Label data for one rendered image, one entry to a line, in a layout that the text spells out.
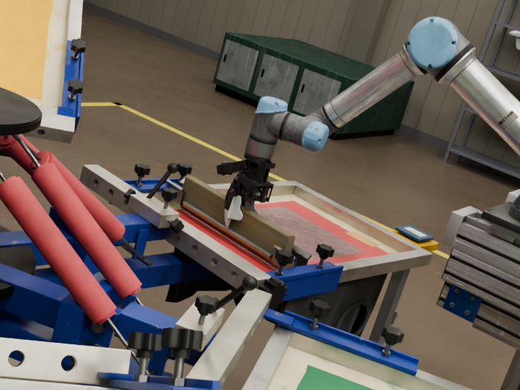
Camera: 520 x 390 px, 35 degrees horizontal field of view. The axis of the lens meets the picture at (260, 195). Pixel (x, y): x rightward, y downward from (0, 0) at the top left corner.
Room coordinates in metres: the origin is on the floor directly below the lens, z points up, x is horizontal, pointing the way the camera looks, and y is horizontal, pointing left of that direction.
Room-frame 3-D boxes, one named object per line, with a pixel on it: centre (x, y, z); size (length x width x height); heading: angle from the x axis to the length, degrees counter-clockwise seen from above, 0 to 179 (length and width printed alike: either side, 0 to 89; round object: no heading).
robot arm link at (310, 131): (2.07, -0.07, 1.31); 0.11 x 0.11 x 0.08; 75
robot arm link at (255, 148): (2.08, 0.03, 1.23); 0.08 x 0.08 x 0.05
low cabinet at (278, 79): (9.38, -0.25, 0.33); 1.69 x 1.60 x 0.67; 60
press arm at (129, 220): (1.82, 0.27, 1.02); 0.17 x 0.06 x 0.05; 141
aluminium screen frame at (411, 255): (2.25, -0.08, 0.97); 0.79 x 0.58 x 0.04; 141
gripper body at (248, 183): (2.07, 0.03, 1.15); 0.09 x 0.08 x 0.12; 51
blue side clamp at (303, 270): (1.89, -0.15, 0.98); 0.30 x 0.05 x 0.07; 141
